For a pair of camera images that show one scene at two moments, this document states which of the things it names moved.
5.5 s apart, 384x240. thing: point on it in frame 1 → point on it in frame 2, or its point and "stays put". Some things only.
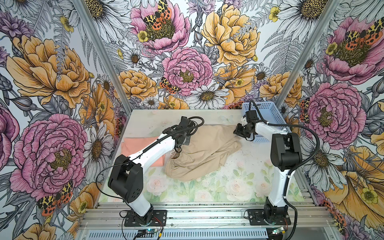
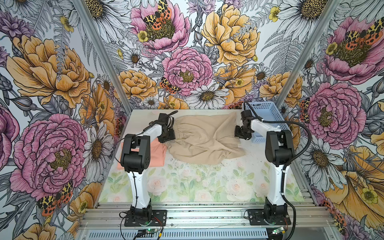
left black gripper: [188, 138] → [172, 136]
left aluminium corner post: [83, 11] stays put
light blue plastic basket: [268, 113] stays put
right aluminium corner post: [329, 9] stays put
